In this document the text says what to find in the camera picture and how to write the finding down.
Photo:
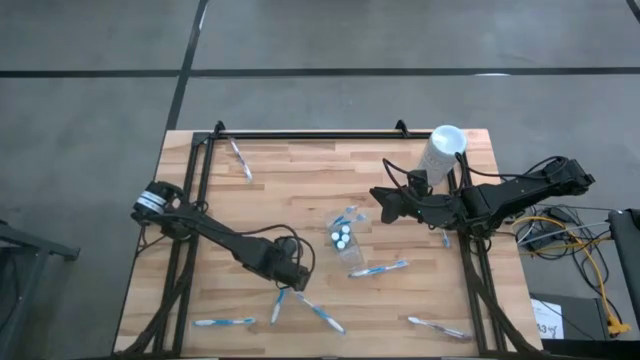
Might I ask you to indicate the black furniture piece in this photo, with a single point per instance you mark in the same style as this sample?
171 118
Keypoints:
627 260

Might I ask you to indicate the blue white toothbrush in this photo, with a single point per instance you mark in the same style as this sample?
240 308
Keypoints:
277 306
445 240
378 269
241 160
341 219
225 322
440 328
322 315
358 218

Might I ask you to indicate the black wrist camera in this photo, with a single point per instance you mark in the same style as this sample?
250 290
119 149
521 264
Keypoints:
287 246
419 180

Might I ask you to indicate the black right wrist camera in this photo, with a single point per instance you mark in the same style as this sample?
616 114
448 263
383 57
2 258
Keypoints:
419 180

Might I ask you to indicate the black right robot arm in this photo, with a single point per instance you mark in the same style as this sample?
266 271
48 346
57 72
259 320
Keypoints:
520 190

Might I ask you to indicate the white wipes canister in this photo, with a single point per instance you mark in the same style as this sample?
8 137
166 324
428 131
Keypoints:
445 142

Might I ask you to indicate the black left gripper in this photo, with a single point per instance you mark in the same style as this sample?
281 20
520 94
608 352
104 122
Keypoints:
280 267

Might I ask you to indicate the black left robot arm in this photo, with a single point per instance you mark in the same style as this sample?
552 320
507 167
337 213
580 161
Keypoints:
215 230

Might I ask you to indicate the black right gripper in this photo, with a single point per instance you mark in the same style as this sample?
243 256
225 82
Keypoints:
432 210

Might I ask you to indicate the clear acrylic organizer box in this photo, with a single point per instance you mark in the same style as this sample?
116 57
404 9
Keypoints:
352 257

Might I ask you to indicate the black aluminium table frame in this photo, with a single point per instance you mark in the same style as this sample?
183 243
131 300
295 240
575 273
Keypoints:
350 135

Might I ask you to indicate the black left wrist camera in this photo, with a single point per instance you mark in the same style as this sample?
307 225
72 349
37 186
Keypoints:
287 246

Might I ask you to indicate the black power adapter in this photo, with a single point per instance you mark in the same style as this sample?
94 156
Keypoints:
560 215

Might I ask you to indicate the white paper label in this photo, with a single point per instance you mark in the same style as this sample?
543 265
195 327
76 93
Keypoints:
547 315

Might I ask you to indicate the black floor case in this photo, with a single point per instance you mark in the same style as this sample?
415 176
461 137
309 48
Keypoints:
580 315

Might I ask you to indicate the black metal stand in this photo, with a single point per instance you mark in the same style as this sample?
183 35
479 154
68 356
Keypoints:
30 250

